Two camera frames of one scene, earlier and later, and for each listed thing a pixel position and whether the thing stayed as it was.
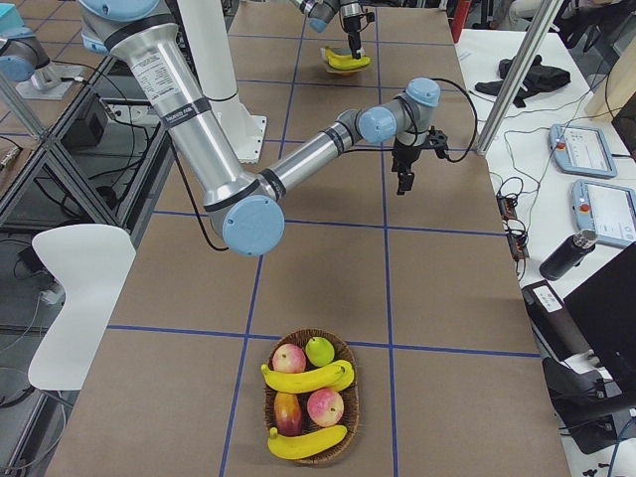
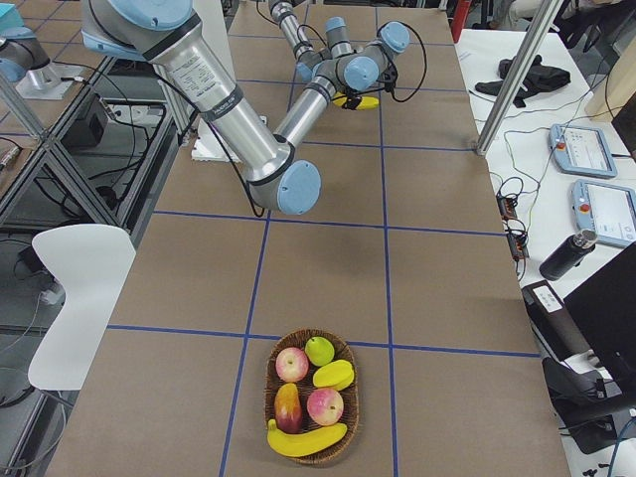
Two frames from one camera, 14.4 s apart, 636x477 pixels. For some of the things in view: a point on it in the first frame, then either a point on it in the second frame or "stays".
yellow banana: [290, 447] stays
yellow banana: [336, 375] -> [366, 103]
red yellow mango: [288, 413] stays
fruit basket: [311, 396] stays
